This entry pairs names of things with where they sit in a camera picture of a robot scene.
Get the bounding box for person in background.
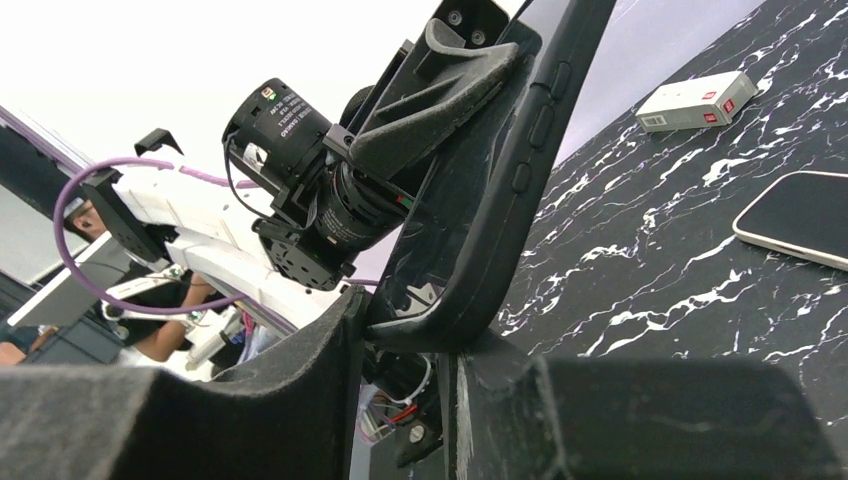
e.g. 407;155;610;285
0;198;220;367

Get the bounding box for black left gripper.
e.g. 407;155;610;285
222;1;519;291

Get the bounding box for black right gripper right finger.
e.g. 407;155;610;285
439;333;847;479

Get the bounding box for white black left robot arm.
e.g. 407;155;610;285
84;1;518;329

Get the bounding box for black phone case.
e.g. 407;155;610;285
365;1;614;353

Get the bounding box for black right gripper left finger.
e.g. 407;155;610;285
1;287;366;479

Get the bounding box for black screen smartphone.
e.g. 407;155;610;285
732;170;847;271

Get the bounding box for white red small box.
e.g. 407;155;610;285
635;71;759;133

